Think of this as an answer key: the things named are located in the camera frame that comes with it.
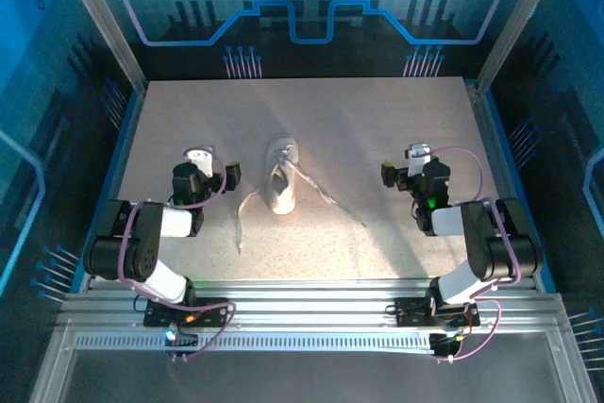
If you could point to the aluminium mounting rails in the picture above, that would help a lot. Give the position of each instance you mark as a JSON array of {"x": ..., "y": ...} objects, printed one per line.
[{"x": 307, "y": 301}]

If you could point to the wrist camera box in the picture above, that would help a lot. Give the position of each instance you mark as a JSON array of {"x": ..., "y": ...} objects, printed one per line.
[
  {"x": 419, "y": 154},
  {"x": 202, "y": 158}
]

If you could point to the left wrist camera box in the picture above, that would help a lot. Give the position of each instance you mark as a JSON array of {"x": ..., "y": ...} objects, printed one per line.
[{"x": 202, "y": 158}]

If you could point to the aluminium frame post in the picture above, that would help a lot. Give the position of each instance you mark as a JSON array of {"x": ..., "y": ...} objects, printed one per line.
[
  {"x": 516, "y": 21},
  {"x": 104, "y": 21}
]

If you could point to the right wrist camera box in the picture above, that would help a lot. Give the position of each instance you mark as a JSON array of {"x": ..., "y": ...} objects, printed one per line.
[{"x": 419, "y": 154}]

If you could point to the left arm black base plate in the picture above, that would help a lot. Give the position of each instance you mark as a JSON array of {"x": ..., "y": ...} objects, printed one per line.
[{"x": 212, "y": 315}]

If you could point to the aluminium lower frame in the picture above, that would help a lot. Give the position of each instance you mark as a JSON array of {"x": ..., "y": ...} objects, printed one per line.
[{"x": 54, "y": 365}]

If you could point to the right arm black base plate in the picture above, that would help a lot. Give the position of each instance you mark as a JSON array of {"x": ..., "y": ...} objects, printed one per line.
[{"x": 410, "y": 313}]

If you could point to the aluminium side rail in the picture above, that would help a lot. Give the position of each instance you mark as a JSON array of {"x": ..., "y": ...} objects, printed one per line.
[{"x": 488, "y": 139}]

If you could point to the grey clear panel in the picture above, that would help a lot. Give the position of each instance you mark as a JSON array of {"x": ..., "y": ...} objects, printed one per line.
[{"x": 307, "y": 379}]

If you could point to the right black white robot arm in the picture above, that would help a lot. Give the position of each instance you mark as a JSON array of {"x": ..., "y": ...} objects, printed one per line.
[{"x": 476, "y": 238}]

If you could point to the blue table edge strip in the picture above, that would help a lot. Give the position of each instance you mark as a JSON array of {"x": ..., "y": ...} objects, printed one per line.
[
  {"x": 505, "y": 148},
  {"x": 123, "y": 148}
]

